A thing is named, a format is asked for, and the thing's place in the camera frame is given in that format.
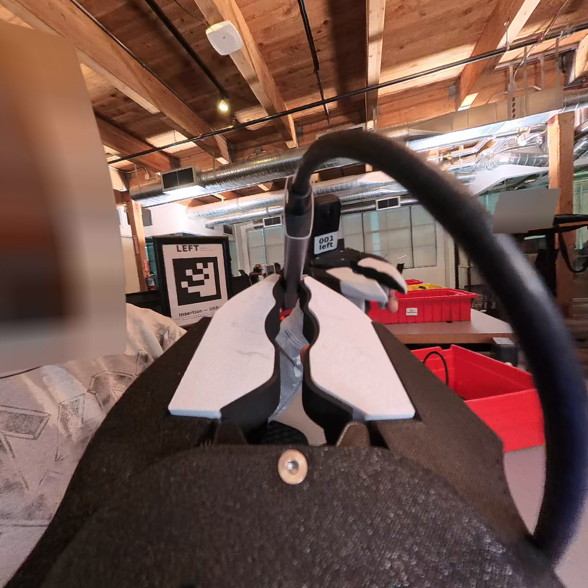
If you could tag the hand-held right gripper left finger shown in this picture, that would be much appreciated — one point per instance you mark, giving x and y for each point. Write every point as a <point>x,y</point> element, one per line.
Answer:
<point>229,349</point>

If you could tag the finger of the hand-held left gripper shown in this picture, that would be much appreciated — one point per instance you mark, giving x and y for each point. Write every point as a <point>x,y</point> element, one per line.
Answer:
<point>358,282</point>
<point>376,262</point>

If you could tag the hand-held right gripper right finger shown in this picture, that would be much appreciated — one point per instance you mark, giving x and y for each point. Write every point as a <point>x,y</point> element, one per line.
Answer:
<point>358,358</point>

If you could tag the small red storage bin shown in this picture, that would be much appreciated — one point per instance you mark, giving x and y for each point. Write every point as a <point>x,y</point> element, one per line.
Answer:
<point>496,399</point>

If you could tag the person's left hand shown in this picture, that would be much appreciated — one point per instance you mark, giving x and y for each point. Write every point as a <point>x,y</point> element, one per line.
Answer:
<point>393,301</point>

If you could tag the person's right hand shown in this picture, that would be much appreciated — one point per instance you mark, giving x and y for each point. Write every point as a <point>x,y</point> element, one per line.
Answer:
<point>305,353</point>

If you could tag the paned window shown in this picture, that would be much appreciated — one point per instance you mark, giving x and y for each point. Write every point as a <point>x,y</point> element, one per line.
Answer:
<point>395,239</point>

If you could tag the yellow storage bin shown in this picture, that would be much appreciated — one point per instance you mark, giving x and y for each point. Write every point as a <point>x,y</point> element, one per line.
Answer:
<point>427,287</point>

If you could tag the long ribbed red tote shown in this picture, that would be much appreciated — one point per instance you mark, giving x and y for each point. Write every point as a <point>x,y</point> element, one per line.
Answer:
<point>436,307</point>

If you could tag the framed black white marker sign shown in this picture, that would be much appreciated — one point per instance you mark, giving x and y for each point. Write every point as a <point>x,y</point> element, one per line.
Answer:
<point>197,275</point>

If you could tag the wooden side table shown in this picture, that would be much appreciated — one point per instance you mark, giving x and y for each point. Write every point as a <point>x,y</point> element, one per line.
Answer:
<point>436,330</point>

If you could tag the ceiling spotlight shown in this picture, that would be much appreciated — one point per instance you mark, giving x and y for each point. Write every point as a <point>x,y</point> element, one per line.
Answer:
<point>223,105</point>

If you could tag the white ceiling access point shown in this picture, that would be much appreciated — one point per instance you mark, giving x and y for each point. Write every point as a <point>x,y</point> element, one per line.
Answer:
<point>224,37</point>

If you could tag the silver ventilation duct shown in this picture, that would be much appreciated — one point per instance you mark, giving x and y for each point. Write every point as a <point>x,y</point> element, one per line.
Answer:
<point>239,172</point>
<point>239,209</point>
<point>505,158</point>

